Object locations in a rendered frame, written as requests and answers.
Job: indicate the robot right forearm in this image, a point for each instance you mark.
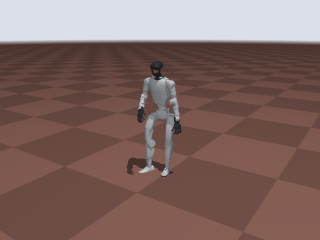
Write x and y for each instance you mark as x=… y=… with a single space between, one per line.
x=141 y=102

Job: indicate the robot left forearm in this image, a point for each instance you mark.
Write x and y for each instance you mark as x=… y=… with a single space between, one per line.
x=176 y=110

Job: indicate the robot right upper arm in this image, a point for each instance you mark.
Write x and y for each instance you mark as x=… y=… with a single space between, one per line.
x=145 y=88

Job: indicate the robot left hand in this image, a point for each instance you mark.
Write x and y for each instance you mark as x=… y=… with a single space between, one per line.
x=177 y=127

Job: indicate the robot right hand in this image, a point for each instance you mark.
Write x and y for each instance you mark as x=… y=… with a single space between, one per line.
x=140 y=115

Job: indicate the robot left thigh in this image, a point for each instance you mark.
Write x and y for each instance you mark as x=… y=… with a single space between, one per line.
x=168 y=129

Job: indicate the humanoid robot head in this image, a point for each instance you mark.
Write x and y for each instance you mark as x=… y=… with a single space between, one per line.
x=157 y=65

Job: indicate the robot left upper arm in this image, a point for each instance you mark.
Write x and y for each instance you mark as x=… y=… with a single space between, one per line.
x=170 y=84

